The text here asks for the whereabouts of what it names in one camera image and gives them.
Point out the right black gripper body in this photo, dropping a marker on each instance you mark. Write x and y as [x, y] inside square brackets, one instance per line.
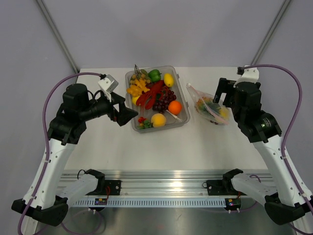
[230, 101]

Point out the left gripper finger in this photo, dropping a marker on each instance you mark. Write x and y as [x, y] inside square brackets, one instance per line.
[125, 114]
[118, 100]

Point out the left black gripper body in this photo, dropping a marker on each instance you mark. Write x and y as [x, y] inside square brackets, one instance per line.
[113, 115]

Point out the clear zip top bag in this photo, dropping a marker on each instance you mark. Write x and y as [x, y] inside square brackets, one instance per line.
[195, 95]

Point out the orange spiky pineapple fruit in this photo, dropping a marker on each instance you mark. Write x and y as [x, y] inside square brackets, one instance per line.
[206, 105]

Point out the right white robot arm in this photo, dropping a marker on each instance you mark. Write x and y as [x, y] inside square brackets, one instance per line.
[289, 199]

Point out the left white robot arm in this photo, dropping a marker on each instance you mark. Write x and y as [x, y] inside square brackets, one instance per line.
[42, 202]

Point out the clear plastic food bin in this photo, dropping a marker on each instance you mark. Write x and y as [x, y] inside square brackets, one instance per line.
[171, 122]

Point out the yellow lemon under ginger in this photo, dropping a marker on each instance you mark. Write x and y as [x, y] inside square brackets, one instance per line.
[134, 99]

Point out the yellow ginger root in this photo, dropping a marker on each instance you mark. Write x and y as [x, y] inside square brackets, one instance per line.
[137, 88]

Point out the red lobster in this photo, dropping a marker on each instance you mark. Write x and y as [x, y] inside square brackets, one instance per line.
[147, 100]

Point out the small yellow fruit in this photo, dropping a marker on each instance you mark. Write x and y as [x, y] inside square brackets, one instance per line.
[158, 120]

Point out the tan grape bunch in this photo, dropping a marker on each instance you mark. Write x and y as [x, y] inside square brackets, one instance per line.
[139, 74]

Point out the green bell pepper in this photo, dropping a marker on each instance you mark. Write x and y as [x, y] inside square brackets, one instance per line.
[154, 75]

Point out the white green onion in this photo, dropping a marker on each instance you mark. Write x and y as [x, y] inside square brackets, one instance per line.
[174, 116]

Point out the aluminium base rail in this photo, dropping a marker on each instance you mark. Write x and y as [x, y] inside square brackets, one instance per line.
[163, 183]

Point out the white slotted cable duct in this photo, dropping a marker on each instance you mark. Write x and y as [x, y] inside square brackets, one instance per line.
[115, 202]

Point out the right aluminium frame post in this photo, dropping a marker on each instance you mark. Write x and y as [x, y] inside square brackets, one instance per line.
[280, 14]

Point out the aluminium frame post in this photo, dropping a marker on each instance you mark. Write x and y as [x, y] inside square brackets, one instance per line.
[56, 34]
[280, 14]

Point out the left aluminium frame post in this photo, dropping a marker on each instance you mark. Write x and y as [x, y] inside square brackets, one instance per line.
[56, 34]

